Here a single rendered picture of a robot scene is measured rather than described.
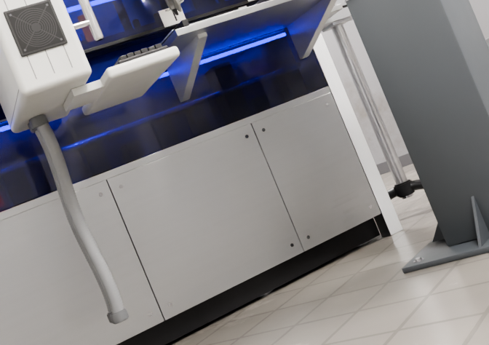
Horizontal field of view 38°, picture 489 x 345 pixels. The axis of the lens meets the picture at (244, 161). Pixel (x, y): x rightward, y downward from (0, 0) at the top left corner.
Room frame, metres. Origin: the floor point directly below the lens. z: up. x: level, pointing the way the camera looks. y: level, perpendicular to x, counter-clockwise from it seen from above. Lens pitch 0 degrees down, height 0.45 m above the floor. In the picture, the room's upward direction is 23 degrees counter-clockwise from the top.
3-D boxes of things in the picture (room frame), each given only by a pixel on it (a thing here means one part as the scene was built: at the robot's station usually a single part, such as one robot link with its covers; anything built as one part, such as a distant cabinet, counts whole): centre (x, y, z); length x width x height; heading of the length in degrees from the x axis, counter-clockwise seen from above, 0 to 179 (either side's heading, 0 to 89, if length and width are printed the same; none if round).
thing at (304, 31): (2.46, -0.42, 0.79); 0.34 x 0.03 x 0.13; 24
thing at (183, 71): (2.25, 0.04, 0.79); 0.34 x 0.03 x 0.13; 24
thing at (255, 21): (2.36, -0.18, 0.87); 0.70 x 0.48 x 0.02; 114
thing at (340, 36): (2.89, -0.56, 0.46); 0.09 x 0.09 x 0.77; 24
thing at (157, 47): (2.00, 0.21, 0.82); 0.40 x 0.14 x 0.02; 22
